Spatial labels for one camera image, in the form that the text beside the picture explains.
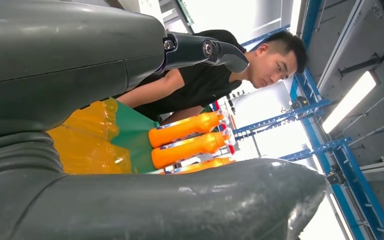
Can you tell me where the orange detergent bottle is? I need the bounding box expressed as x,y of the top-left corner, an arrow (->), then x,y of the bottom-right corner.
160,156 -> 237,175
148,109 -> 230,149
150,127 -> 237,170

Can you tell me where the yellow taped plastic sheet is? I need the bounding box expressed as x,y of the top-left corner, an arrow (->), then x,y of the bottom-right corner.
46,97 -> 133,175

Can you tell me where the green table mat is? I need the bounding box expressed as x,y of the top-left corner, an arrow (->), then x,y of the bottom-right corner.
110,100 -> 161,175

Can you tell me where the person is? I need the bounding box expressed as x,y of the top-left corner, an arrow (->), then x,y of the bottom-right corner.
115,29 -> 309,126

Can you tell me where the blue red metal rack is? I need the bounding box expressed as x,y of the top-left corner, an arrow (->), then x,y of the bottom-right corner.
211,0 -> 384,240

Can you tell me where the ceiling light fixture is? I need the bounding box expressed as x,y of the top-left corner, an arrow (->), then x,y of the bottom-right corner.
321,70 -> 378,135

